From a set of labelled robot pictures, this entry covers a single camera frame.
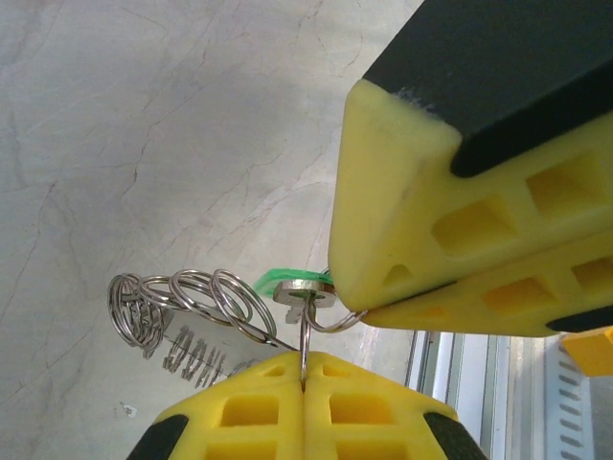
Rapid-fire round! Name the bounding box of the grey slotted cable duct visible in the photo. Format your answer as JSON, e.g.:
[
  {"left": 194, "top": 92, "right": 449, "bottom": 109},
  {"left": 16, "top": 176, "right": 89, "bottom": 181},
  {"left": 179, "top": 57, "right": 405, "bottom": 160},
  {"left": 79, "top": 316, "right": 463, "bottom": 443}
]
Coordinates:
[{"left": 540, "top": 344, "right": 613, "bottom": 460}]

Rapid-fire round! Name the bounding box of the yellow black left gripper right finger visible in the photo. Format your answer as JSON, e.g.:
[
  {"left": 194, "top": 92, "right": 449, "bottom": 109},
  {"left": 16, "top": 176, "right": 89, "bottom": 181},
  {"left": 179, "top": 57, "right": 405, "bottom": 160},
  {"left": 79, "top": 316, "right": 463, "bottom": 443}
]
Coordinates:
[{"left": 305, "top": 350, "right": 490, "bottom": 460}]

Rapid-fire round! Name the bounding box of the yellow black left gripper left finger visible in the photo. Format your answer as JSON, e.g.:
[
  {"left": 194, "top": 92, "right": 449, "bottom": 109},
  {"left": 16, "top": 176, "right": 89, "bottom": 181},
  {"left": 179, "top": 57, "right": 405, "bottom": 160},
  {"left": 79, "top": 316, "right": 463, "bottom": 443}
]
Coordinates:
[{"left": 125, "top": 350, "right": 307, "bottom": 460}]

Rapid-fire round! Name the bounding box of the metal keyring with rings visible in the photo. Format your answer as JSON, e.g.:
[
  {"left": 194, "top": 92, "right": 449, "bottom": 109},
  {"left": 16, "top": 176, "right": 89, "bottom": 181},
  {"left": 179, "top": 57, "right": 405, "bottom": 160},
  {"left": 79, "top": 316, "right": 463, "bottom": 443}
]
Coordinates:
[{"left": 106, "top": 267, "right": 372, "bottom": 391}]

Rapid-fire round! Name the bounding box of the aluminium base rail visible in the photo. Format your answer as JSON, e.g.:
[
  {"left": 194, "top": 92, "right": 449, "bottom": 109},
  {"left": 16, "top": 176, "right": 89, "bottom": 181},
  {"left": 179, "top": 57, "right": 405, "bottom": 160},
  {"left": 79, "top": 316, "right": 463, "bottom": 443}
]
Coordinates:
[{"left": 405, "top": 329, "right": 545, "bottom": 460}]

